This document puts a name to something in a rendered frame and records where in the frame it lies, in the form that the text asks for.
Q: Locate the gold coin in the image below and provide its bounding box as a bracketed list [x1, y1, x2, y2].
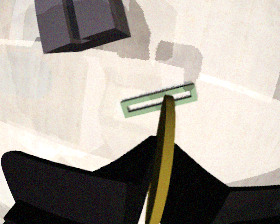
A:
[145, 94, 176, 224]

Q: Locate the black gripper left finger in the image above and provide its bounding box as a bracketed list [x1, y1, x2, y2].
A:
[1, 134, 157, 224]

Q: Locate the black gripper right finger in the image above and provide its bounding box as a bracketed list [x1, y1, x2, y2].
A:
[160, 143, 280, 224]

